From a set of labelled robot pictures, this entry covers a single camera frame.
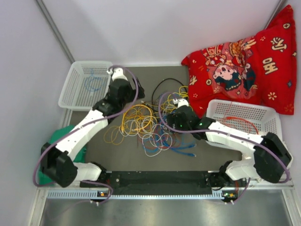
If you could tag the red printed pillow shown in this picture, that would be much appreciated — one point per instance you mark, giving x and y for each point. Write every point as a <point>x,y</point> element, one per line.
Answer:
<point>259,70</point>

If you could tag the left white plastic basket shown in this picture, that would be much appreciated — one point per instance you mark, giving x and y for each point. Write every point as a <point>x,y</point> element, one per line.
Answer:
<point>86,83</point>

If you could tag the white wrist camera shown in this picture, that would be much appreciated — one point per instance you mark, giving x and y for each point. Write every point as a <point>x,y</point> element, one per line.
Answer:
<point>180,102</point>
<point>116,73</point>

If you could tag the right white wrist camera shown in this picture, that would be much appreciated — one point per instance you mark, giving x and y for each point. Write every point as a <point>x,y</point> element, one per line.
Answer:
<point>180,102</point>

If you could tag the green cloth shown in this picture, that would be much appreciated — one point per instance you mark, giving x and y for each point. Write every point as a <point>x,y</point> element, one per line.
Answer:
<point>80,157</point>

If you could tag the right white plastic basket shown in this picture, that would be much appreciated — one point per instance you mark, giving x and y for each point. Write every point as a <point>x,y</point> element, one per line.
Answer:
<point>248,118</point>

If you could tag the white plastic basket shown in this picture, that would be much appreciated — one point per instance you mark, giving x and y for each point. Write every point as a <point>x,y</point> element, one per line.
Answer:
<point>86,83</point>
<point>248,118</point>

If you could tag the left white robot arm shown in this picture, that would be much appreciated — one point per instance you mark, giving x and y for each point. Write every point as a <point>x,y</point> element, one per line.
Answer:
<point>57,159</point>

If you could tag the grey corner post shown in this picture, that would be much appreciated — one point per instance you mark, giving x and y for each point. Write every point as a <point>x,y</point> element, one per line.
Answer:
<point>55,30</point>

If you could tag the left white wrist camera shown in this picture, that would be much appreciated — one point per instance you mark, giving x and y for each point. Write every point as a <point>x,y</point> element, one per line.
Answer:
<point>116,73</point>

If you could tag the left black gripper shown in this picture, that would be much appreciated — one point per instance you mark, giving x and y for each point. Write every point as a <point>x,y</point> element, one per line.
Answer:
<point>133,92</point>

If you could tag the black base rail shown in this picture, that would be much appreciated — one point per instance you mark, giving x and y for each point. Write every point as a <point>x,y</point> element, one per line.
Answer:
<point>147,185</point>

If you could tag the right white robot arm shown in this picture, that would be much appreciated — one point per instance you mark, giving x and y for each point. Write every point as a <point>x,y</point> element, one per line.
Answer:
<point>263,156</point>

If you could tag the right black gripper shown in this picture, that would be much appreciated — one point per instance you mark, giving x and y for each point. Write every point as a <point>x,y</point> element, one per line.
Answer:
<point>171,120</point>

